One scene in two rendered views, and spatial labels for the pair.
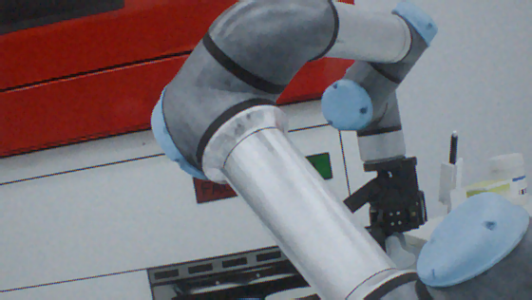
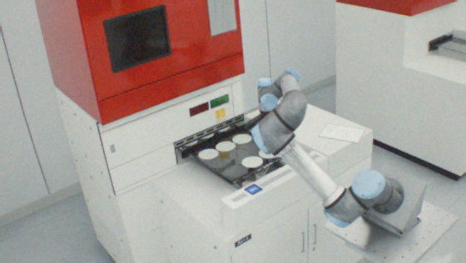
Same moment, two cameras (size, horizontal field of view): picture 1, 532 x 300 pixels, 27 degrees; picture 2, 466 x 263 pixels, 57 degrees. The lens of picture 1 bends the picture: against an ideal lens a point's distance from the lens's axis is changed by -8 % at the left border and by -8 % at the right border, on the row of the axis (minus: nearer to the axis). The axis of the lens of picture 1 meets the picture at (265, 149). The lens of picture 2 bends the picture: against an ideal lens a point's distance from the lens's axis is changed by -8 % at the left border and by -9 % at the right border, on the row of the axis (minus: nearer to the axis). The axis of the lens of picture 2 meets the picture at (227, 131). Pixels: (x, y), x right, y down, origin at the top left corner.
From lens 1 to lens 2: 1.19 m
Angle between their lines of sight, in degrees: 34
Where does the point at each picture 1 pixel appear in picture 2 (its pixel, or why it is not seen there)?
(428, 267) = (360, 192)
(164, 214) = (180, 122)
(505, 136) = not seen: hidden behind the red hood
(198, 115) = (277, 141)
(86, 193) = (154, 121)
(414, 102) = not seen: hidden behind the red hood
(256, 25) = (297, 114)
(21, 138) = (135, 108)
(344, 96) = (271, 100)
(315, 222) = (318, 174)
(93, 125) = (161, 99)
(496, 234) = (381, 186)
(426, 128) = not seen: hidden behind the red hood
